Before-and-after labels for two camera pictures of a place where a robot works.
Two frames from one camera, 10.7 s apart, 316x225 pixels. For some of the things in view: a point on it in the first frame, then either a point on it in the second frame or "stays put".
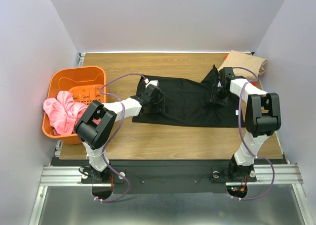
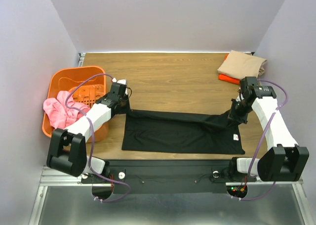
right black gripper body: [217, 99] -> [237, 114]
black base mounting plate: [164, 176] stays put
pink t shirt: [63, 113] stays put
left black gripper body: [158, 108] -> [125, 104]
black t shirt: [187, 103] -> [155, 131]
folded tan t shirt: [238, 59] stays put
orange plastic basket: [87, 84] stays put
